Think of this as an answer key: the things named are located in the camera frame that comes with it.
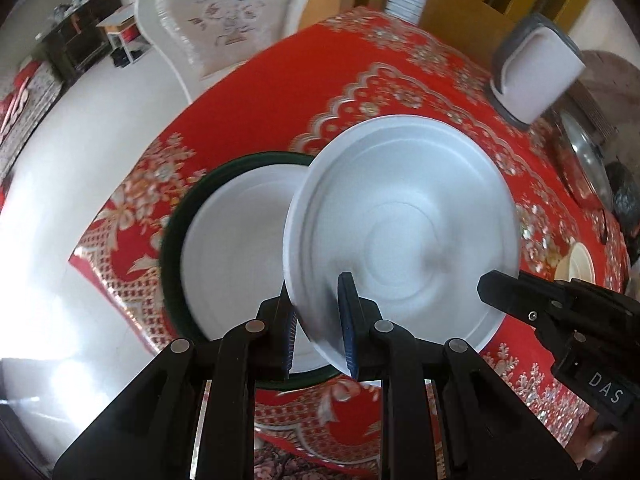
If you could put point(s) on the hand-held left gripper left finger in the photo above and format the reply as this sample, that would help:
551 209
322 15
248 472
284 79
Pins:
289 340

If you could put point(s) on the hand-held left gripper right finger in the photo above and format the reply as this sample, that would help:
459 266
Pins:
347 325

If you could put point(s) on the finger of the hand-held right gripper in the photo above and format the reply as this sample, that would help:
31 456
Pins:
515 295

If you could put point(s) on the white plate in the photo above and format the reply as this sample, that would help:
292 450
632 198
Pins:
230 240
400 185

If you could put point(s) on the dark green plate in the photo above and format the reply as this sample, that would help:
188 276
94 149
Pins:
172 240

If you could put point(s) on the person's right hand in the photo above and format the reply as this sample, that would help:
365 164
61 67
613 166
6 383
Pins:
597 445

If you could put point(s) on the cream plate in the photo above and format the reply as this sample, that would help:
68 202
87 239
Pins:
575 262

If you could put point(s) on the metal pot lid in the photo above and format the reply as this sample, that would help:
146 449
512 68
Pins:
582 160

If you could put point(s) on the red floral tablecloth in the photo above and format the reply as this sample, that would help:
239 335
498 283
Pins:
280 95

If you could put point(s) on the flat cardboard sheet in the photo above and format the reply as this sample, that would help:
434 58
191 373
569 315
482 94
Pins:
460 15

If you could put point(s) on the white ornate chair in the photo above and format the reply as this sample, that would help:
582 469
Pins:
225 15

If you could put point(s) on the small white table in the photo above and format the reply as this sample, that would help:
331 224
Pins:
122 30

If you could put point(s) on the red patterned rug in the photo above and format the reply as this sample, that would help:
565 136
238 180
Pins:
22 105

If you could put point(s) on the dark wooden cabinet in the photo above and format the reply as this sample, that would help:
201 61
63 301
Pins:
75 40

